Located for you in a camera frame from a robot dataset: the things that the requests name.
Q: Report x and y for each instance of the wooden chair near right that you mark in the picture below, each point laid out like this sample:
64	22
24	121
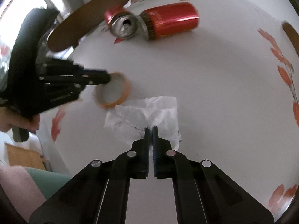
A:
292	35

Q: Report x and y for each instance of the white paper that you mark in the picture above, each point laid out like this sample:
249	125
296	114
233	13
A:
128	121

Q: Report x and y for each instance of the cardboard box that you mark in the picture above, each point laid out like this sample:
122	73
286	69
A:
27	158

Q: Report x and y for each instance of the red can gold lettering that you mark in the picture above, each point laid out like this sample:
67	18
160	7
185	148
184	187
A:
167	20

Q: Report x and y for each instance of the green trouser legs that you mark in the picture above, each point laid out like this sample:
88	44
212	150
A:
48	182

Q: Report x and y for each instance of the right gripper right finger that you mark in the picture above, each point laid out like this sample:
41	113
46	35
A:
203	192

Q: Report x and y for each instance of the person left hand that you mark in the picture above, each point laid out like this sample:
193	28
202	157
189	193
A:
10	118

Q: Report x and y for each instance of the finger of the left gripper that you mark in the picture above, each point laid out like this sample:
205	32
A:
93	77

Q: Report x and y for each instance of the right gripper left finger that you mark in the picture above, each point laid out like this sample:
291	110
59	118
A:
99	192

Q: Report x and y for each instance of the red can upright-lying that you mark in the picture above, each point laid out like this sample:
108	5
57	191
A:
121	22

